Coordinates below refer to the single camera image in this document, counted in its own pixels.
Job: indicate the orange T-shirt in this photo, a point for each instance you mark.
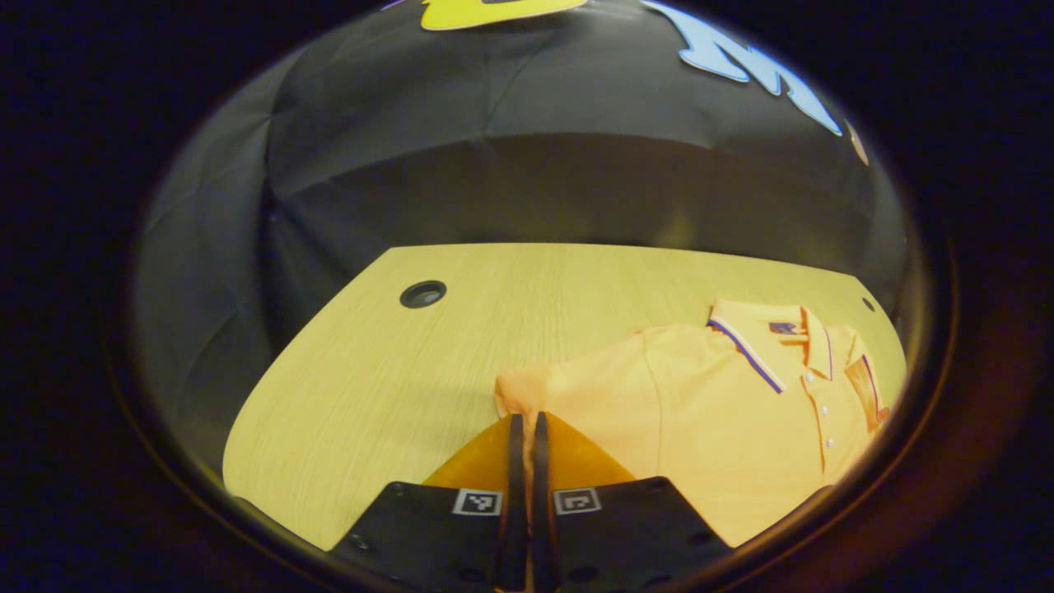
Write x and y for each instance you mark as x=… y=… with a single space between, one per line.
x=700 y=395

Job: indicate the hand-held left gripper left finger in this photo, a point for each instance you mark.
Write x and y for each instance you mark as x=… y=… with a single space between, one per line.
x=512 y=494

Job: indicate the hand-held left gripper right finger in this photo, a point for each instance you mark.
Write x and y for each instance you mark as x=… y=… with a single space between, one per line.
x=541 y=494

